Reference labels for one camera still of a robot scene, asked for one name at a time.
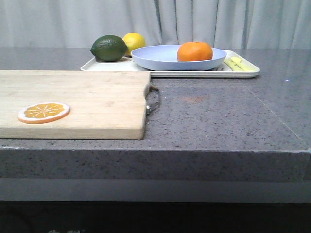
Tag light blue plate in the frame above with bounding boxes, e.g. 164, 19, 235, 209
131, 45, 227, 71

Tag green lime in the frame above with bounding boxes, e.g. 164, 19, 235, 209
90, 35, 128, 62

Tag grey curtain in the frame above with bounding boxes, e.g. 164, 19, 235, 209
0, 0, 311, 49

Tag metal cutting board handle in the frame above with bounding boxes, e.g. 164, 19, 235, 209
145, 84, 160, 115

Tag whole orange fruit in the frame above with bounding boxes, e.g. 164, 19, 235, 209
177, 42, 213, 62

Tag white rectangular tray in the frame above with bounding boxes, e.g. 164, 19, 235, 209
80, 50, 260, 79

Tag yellow peeled fruit pieces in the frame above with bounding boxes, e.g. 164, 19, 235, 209
224, 57, 254, 72

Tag yellow lemon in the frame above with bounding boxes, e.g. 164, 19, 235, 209
123, 33, 146, 57

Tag wooden cutting board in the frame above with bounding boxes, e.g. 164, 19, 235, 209
0, 70, 151, 140

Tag orange slice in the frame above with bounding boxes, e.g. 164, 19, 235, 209
17, 102, 70, 124

